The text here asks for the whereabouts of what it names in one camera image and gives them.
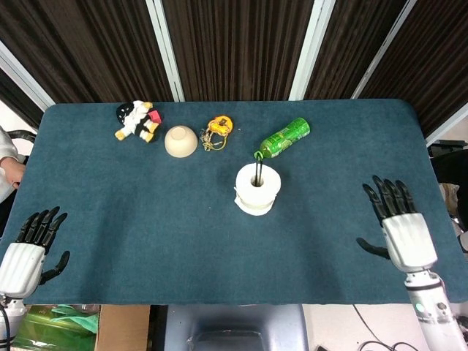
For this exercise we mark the black wire paper-towel stand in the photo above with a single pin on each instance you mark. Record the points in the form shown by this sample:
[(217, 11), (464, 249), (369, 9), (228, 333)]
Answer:
[(259, 170)]

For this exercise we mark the green plastic drink bottle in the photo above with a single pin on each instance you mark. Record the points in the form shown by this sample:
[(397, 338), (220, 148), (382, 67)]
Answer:
[(285, 138)]

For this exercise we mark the pink red block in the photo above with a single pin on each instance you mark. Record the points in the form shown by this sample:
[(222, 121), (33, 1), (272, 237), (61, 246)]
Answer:
[(154, 116)]

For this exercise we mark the beige upturned bowl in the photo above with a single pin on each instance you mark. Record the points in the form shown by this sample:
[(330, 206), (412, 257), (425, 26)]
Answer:
[(180, 141)]

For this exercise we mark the white toilet paper roll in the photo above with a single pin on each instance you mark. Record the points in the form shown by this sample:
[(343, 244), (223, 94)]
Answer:
[(257, 192)]

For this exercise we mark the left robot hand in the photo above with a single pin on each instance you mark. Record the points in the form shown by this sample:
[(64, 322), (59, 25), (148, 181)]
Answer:
[(25, 256)]

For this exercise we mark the black white plush penguin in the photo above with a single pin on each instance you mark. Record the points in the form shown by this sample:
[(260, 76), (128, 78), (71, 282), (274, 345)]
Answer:
[(136, 120)]

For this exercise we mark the brown cardboard box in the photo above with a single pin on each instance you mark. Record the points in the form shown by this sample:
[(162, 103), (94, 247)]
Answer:
[(122, 327)]

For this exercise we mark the blue table cloth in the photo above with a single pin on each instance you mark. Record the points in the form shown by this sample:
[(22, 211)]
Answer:
[(183, 226)]

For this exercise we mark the person in white sleeve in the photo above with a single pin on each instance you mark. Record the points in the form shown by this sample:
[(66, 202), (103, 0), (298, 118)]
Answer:
[(9, 164)]

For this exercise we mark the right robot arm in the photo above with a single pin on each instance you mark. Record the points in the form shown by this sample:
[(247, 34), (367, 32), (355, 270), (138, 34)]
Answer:
[(431, 307)]

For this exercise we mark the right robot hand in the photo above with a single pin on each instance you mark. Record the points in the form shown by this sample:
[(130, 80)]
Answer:
[(406, 234)]

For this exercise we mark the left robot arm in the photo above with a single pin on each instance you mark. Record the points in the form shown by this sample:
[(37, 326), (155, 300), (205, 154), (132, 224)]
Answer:
[(9, 318)]

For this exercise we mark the green plastic bag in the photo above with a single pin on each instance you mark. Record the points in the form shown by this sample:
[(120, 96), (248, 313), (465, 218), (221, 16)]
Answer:
[(55, 325)]

